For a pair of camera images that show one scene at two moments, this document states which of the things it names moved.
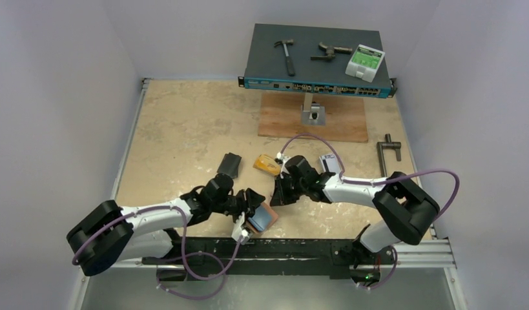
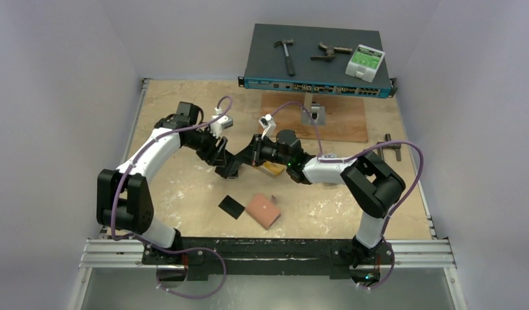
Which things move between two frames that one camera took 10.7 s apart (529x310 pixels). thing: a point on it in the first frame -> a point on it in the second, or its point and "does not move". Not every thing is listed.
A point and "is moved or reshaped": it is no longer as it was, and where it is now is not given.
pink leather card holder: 262,219 is moved or reshaped
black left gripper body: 240,203 -> 204,143
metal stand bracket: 312,113 does not move
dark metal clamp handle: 387,144 does not move
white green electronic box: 365,62 does not move
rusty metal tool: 331,51 does not move
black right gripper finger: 279,197 -> 251,155
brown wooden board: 280,117 does not move
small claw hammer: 290,70 does not move
